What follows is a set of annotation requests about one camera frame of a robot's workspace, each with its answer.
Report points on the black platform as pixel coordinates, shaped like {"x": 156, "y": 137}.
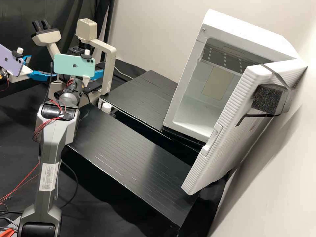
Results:
{"x": 138, "y": 98}
{"x": 128, "y": 158}

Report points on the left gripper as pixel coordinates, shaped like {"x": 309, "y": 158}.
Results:
{"x": 24, "y": 71}

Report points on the white-capped bottle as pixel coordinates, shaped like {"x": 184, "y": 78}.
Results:
{"x": 107, "y": 106}

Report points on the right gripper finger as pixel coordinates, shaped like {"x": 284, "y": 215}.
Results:
{"x": 100, "y": 74}

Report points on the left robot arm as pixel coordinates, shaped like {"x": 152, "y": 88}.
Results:
{"x": 3, "y": 79}

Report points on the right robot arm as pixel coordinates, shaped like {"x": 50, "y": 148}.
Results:
{"x": 49, "y": 148}

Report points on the left wrist camera phone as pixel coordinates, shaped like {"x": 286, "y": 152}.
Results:
{"x": 10, "y": 61}

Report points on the cream microscope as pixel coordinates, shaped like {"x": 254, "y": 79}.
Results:
{"x": 108, "y": 64}

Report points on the incubator door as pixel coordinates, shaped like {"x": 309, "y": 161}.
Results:
{"x": 234, "y": 138}

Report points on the right wrist camera phone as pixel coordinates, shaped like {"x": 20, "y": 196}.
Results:
{"x": 71, "y": 65}

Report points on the wrist camera phone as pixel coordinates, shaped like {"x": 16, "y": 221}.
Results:
{"x": 10, "y": 61}
{"x": 71, "y": 65}

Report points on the white incubator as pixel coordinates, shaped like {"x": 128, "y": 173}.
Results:
{"x": 222, "y": 32}

